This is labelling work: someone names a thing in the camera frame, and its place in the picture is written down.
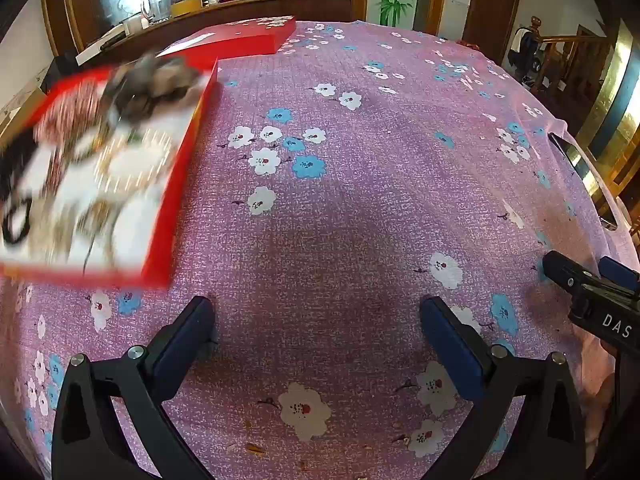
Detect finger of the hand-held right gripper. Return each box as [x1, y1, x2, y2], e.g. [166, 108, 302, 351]
[599, 256, 640, 294]
[543, 251, 601, 295]

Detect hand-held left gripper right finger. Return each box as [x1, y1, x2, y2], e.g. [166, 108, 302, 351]
[419, 296, 587, 480]

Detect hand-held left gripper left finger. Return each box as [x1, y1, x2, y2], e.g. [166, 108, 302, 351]
[51, 296, 217, 480]

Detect red jewelry box tray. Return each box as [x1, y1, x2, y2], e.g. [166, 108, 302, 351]
[0, 55, 221, 291]

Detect clear bead bracelet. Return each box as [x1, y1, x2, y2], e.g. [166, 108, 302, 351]
[97, 127, 174, 196]

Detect black phone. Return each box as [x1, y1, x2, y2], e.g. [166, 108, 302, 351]
[547, 131, 621, 232]

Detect purple floral tablecloth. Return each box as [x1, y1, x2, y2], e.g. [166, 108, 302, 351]
[0, 20, 640, 480]

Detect gold pillar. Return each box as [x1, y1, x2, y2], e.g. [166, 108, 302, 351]
[575, 20, 640, 197]

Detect wooden stair railing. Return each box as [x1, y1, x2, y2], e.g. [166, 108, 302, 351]
[520, 15, 616, 126]

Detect black hair clip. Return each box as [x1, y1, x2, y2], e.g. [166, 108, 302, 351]
[0, 130, 47, 196]

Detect red striped fabric piece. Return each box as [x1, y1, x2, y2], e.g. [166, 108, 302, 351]
[32, 80, 113, 147]

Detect brown fur hair scrunchies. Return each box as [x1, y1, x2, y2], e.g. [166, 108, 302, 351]
[102, 52, 201, 122]

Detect brown wooden door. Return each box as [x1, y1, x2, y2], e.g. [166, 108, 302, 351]
[467, 0, 524, 68]

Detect white flat box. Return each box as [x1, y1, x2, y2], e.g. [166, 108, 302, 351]
[75, 35, 127, 67]

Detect red box lid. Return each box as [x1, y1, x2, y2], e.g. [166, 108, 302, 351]
[155, 16, 297, 61]

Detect wooden sideboard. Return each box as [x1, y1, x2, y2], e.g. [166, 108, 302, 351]
[40, 0, 354, 69]

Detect brown bead bracelet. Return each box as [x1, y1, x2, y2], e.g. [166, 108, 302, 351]
[50, 200, 122, 262]

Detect black bead bracelet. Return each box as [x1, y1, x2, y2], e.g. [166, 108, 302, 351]
[0, 195, 37, 247]

